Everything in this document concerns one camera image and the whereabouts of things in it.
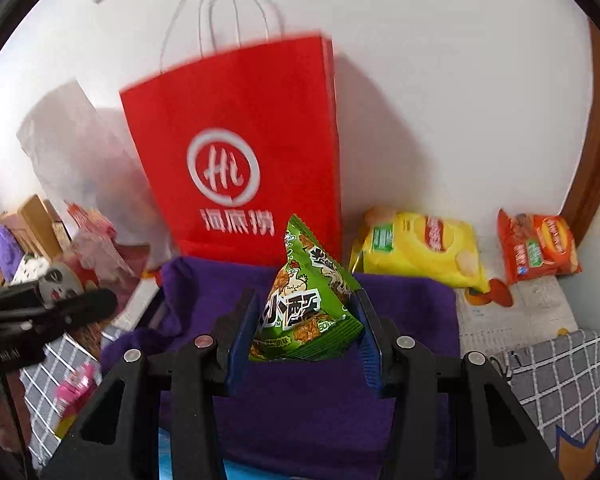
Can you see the white flat box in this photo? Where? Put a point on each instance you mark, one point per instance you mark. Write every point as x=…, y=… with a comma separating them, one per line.
x=137, y=305

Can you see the red packet in bag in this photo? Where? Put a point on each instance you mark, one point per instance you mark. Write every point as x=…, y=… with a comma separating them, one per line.
x=87, y=220

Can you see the orange chips bag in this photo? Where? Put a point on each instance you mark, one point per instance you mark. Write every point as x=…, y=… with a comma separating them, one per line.
x=535, y=245

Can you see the blue box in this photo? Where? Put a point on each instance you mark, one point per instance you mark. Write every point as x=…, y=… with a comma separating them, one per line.
x=260, y=472

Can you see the yellow chips bag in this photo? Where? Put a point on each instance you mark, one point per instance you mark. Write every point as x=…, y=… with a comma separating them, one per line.
x=430, y=250

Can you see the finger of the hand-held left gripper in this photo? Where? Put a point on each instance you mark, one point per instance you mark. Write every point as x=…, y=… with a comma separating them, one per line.
x=87, y=302

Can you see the pale pink packet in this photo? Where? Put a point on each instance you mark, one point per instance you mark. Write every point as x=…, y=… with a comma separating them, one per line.
x=105, y=255

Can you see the white printed sheet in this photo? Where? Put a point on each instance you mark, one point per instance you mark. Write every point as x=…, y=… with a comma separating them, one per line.
x=520, y=310

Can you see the panda print packet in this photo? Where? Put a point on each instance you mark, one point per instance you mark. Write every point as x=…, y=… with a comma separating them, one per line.
x=60, y=280

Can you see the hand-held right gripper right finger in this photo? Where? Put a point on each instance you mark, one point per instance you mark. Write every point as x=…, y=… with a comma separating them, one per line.
x=367, y=350

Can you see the purple cloth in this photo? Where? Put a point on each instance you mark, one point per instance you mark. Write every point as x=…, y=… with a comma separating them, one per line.
x=305, y=410

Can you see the white plastic bag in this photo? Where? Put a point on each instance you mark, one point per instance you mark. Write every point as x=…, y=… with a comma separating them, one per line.
x=80, y=140

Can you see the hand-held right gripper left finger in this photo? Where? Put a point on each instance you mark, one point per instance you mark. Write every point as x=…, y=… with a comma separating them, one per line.
x=240, y=345

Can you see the red paper bag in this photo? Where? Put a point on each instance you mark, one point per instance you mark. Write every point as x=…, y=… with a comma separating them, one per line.
x=240, y=135

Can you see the bright pink snack packet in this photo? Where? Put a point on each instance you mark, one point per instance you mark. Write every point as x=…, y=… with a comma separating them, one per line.
x=75, y=390

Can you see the cardboard box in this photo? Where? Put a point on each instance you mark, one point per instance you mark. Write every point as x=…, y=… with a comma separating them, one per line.
x=35, y=220

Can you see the grey checked blanket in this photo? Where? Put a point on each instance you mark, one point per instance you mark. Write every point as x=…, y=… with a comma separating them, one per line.
x=555, y=375

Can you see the purple plastic bag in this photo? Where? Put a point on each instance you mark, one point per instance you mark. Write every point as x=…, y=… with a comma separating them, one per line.
x=5, y=255

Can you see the green triangular snack packet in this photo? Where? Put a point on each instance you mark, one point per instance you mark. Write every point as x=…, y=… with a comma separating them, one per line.
x=310, y=300

